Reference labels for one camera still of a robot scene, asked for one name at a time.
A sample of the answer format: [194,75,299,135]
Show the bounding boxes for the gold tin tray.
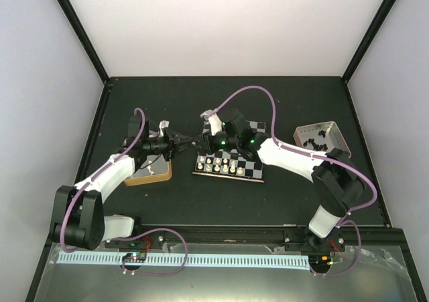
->
[124,155,172,186]

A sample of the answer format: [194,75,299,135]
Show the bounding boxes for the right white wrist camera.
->
[200,110,223,136]

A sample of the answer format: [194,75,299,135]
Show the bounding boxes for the purple cable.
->
[59,107,147,252]
[216,85,378,222]

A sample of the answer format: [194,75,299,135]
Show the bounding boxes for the black pieces in tray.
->
[302,129,334,152]

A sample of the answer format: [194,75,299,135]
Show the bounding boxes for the circuit board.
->
[309,255,344,266]
[122,252,147,263]

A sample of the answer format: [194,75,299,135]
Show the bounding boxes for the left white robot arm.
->
[49,117,193,252]

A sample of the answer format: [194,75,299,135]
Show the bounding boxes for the right circuit board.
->
[309,255,344,266]

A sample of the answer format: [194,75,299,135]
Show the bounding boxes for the black frame post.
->
[57,0,109,83]
[342,0,397,83]

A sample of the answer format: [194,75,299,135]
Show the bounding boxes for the black and white chessboard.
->
[192,123,264,183]

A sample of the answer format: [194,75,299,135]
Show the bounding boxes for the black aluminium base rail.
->
[50,224,408,249]

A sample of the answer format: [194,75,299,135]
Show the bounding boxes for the right black frame post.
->
[342,0,397,83]

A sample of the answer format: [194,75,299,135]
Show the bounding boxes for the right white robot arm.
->
[195,109,365,250]

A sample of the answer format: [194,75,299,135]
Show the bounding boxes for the left circuit board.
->
[122,252,147,263]

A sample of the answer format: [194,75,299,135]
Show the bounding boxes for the left black frame post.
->
[57,0,109,83]

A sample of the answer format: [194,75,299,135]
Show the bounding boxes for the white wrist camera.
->
[158,121,170,137]
[200,110,223,136]

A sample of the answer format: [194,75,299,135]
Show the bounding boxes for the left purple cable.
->
[59,107,147,252]

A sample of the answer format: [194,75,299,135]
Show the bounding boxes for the pink mesh tray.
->
[293,121,351,158]

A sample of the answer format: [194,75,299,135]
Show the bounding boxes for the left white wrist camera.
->
[158,121,170,137]

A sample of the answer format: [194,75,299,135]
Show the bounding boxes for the light blue slotted cable duct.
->
[56,251,310,271]

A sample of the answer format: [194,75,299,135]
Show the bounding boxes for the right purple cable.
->
[216,85,378,222]

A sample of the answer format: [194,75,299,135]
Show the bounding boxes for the white pieces in tin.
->
[146,163,155,175]

